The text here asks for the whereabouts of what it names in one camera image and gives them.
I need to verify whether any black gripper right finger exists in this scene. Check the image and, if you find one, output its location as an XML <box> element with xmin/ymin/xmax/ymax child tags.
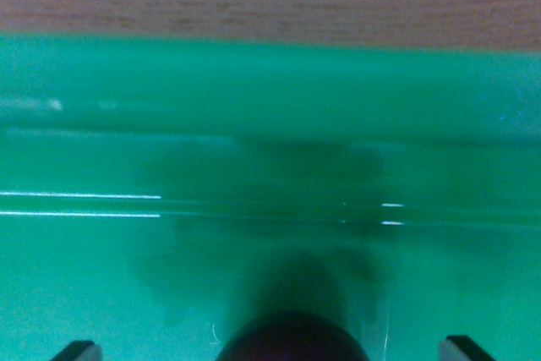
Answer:
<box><xmin>439</xmin><ymin>335</ymin><xmax>495</xmax><ymax>361</ymax></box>

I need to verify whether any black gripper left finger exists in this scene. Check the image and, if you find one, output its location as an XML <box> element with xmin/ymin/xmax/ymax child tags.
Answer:
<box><xmin>51</xmin><ymin>340</ymin><xmax>103</xmax><ymax>361</ymax></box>

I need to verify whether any dark red plum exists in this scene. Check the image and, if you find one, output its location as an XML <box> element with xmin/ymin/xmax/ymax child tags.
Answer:
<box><xmin>217</xmin><ymin>312</ymin><xmax>371</xmax><ymax>361</ymax></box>

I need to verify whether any green plastic tray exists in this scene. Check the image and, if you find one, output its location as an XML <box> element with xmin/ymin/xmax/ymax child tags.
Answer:
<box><xmin>0</xmin><ymin>32</ymin><xmax>541</xmax><ymax>361</ymax></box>

